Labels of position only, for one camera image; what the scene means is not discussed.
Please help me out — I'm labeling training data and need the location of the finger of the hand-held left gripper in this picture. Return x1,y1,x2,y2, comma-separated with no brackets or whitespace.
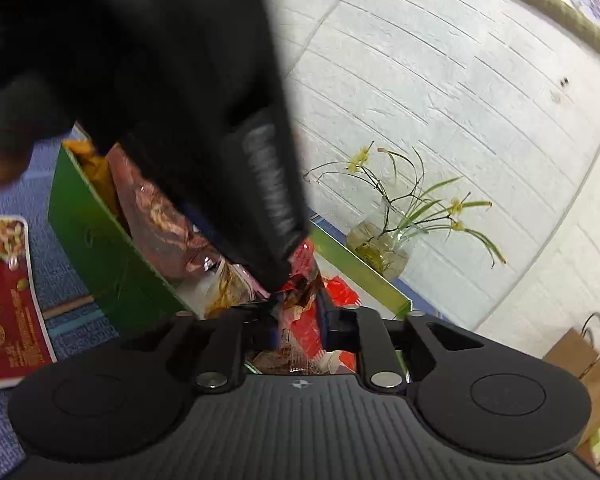
180,200,303,307

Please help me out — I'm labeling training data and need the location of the brown paper bag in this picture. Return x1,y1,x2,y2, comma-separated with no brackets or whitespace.
542,312,600,441

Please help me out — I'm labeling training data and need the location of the green plant with yellow flowers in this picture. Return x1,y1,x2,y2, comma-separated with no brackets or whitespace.
304,141,507,268

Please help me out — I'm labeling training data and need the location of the large red nut package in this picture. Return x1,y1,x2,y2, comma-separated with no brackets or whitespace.
0,215,58,393

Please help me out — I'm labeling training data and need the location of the glass vase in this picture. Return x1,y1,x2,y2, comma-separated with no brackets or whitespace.
346,197,421,281

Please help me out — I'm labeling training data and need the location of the red crinkled snack packet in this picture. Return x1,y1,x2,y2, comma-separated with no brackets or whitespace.
278,238,331,361

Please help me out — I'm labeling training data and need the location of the person's left hand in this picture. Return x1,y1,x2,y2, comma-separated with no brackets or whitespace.
0,127,36,195

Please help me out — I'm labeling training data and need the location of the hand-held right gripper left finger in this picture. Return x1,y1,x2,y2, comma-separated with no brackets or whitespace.
122,300,282,393

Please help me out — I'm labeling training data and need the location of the red and white snack packet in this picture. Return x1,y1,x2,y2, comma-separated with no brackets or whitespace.
324,274,362,308

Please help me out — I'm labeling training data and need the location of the clear packet of brown snacks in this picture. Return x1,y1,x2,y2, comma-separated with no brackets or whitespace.
200,255,272,322

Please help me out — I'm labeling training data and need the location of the green cardboard box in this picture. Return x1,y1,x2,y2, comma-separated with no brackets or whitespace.
47,142,413,376

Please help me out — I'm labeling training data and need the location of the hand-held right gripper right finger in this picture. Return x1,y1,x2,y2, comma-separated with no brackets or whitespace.
315,286,484,392

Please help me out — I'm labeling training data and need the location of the dark red snack bag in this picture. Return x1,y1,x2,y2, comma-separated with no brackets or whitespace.
105,142,221,286

